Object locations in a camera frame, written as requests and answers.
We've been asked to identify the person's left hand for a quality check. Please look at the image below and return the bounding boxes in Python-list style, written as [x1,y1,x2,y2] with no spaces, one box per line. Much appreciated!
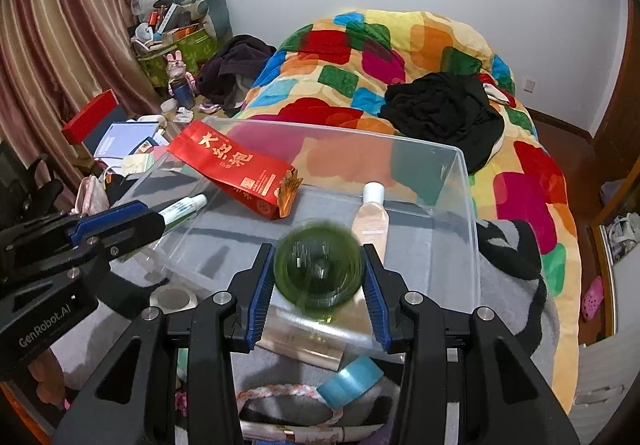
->
[30,350,68,407]

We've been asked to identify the green glass bottle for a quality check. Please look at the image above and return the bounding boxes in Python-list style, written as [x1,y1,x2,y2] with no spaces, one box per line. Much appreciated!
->
[273,219,366,326]

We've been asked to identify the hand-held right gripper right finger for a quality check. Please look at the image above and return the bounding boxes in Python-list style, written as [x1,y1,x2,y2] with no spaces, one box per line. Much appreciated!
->
[361,242,581,445]

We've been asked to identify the grey plush pillow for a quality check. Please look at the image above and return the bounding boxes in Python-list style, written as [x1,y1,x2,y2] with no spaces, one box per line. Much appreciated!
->
[172,0,233,41]

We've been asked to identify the pink lotion bottle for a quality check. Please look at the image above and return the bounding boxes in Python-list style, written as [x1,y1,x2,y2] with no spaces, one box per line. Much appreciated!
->
[350,182,391,266]

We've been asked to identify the dark purple clothes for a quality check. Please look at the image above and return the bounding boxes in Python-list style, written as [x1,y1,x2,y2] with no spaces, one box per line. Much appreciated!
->
[195,34,277,113]

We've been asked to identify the red foil packet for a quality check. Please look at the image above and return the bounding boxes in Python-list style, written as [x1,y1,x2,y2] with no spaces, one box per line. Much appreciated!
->
[167,120,304,222]

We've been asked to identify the light blue tape roll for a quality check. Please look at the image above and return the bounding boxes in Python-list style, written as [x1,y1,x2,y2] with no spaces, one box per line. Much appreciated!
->
[316,356,385,410]

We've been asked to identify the wooden wardrobe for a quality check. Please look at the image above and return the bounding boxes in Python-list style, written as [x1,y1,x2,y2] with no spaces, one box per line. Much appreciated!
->
[590,125,640,346]

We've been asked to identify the pink pouch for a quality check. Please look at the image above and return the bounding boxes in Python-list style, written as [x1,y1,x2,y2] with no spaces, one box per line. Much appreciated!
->
[75,175,111,216]

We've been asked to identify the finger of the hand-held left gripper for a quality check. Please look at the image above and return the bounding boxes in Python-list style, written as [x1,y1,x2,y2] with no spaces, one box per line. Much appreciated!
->
[0,212,167,297]
[0,201,151,257]

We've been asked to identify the blue book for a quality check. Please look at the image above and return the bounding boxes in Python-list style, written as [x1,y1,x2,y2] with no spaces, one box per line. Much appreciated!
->
[92,122,168,161]

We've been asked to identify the dark blue bottle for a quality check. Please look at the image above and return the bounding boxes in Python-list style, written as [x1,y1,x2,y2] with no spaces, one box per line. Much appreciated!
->
[170,78,197,110]

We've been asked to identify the pink bunny toy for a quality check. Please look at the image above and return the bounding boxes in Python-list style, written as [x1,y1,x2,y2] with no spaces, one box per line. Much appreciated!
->
[166,52,196,83]

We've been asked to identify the pink striped curtain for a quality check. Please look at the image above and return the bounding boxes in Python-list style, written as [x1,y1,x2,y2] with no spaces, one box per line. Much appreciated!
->
[0,0,161,161]

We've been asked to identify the pink white braided rope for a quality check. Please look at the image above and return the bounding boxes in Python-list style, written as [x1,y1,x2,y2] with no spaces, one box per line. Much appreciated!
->
[235,382,346,426]

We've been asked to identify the shiny brown box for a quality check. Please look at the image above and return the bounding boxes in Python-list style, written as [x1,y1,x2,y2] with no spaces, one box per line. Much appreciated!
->
[260,300,351,371]

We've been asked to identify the green storage box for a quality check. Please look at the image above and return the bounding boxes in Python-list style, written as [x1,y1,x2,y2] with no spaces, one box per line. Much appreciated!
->
[135,22,218,88]

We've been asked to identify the white panel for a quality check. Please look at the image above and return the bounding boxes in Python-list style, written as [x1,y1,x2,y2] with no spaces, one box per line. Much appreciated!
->
[570,255,640,431]

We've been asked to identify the clear plastic bin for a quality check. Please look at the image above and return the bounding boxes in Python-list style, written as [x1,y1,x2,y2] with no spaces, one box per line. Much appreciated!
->
[112,118,483,366]

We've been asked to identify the red box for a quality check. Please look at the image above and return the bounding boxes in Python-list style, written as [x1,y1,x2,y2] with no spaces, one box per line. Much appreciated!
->
[61,89,121,145]

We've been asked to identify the white green toothpaste tube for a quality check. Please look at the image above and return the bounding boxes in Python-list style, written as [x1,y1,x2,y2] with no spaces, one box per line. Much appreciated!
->
[157,194,208,232]

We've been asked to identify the colourful patchwork blanket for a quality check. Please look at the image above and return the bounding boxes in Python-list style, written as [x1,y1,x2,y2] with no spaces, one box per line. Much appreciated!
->
[235,10,583,418]

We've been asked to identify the black clothes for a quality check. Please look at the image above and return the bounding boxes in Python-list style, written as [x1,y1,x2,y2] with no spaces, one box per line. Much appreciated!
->
[378,72,506,173]

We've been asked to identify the pink clog shoe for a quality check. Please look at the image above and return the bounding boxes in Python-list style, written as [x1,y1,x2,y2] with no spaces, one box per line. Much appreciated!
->
[580,275,605,322]

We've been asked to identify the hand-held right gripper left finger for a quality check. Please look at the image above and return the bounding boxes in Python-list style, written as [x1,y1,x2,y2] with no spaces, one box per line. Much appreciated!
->
[50,242,278,445]

